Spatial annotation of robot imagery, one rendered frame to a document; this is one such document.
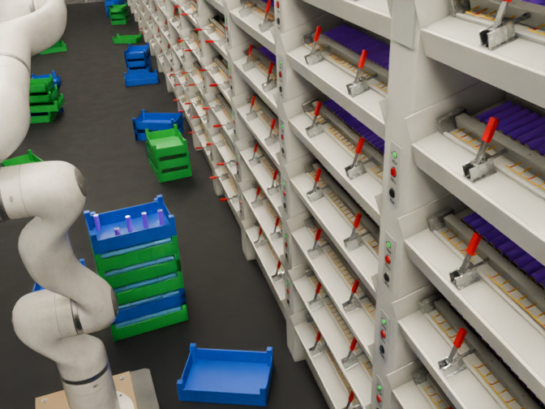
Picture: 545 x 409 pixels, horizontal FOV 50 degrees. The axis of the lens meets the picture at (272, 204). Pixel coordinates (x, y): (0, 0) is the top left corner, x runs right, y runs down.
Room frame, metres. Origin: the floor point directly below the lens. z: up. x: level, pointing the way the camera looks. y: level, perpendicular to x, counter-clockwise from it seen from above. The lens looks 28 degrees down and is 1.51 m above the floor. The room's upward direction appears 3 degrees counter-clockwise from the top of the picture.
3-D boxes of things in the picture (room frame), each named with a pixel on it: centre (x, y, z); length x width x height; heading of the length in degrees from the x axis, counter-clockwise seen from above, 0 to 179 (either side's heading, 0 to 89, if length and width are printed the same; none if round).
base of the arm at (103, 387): (1.10, 0.49, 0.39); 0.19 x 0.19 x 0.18
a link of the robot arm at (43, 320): (1.09, 0.52, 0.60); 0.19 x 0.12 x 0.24; 103
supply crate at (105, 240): (1.89, 0.54, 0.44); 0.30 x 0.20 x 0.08; 112
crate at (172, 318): (1.89, 0.54, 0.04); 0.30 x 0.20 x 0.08; 112
